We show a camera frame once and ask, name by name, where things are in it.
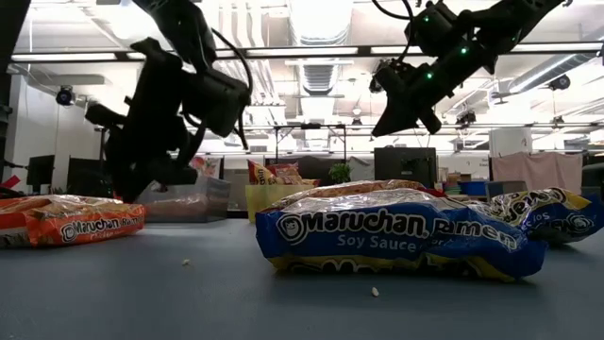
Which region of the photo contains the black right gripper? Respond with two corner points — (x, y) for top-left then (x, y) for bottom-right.
(371, 51), (496, 138)

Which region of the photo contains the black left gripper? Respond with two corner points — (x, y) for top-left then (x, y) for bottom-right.
(85, 37), (207, 203)

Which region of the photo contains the orange Maruchan ramen pack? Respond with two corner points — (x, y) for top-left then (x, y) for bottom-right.
(190, 155), (224, 180)
(141, 192), (211, 219)
(0, 194), (146, 250)

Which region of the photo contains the silver blue Maruchan ramen pack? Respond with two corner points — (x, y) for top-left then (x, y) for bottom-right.
(254, 187), (549, 283)

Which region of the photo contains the blue yellow Maruchan ramen pack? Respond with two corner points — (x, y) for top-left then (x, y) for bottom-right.
(464, 187), (604, 247)

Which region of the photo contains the black background monitor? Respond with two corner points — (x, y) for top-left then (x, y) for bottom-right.
(25, 154), (57, 195)
(66, 157), (114, 198)
(373, 146), (439, 189)

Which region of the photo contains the black ceiling track light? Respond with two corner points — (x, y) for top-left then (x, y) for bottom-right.
(455, 110), (478, 128)

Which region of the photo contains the green background potted plant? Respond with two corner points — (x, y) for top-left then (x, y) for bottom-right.
(327, 162), (353, 185)

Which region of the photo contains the grey plastic bin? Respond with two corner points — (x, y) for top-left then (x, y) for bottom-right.
(135, 177), (232, 224)

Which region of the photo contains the black ceiling spotlight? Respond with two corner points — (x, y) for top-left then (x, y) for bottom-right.
(55, 85), (76, 108)

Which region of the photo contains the blue storage box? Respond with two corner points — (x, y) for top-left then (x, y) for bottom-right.
(458, 179), (490, 197)

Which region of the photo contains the white cabinet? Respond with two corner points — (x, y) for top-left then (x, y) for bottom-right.
(488, 127), (534, 158)

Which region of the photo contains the blue table mat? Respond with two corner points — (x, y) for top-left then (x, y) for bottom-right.
(0, 217), (604, 340)

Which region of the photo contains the grey chair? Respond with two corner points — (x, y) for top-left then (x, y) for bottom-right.
(484, 179), (529, 199)

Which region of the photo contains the yellow plastic bin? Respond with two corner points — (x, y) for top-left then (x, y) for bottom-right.
(244, 183), (315, 225)

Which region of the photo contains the pink hanging cloth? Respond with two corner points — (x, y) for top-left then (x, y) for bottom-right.
(490, 151), (584, 195)

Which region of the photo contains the black ceiling speaker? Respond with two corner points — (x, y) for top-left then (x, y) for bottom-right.
(548, 74), (572, 92)

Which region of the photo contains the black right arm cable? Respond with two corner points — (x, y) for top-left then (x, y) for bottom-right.
(371, 0), (416, 62)

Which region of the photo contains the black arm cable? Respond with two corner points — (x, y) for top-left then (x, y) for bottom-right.
(210, 27), (255, 151)
(371, 0), (416, 62)

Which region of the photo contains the silver ventilation duct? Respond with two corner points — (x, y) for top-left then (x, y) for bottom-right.
(507, 51), (604, 95)

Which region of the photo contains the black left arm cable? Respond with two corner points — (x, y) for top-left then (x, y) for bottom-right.
(210, 27), (255, 151)

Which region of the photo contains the black aluminium table frame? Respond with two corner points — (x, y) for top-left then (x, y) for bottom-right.
(0, 0), (259, 220)

